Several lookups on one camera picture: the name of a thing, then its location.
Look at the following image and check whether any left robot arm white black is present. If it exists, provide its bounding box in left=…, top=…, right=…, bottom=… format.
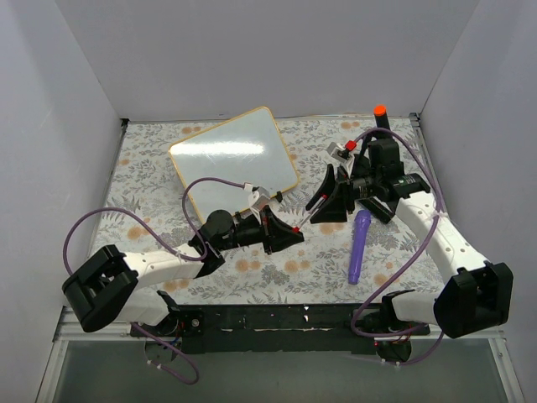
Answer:
left=62, top=207, right=304, bottom=336

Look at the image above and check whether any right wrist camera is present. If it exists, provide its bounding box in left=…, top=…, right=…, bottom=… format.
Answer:
left=326, top=140, right=357, bottom=172

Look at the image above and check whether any purple toy microphone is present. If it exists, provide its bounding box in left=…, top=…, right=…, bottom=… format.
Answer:
left=347, top=210, right=371, bottom=285

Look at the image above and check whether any aluminium frame rail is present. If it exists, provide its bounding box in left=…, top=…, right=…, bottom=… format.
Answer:
left=53, top=306, right=140, bottom=342

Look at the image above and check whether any floral table mat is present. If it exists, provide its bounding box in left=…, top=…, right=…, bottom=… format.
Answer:
left=94, top=117, right=443, bottom=305

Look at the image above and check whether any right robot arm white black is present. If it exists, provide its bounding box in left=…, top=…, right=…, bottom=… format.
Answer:
left=306, top=135, right=514, bottom=338

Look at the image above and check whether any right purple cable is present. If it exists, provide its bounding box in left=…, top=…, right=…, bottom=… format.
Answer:
left=350, top=128, right=446, bottom=365

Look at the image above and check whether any yellow framed whiteboard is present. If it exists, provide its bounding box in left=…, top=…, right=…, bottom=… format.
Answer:
left=169, top=107, right=300, bottom=197

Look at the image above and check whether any red white marker pen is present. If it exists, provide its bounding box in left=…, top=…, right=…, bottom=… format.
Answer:
left=297, top=194, right=327, bottom=229

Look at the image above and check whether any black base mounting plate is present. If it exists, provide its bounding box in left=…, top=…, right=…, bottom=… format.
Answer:
left=143, top=303, right=377, bottom=355

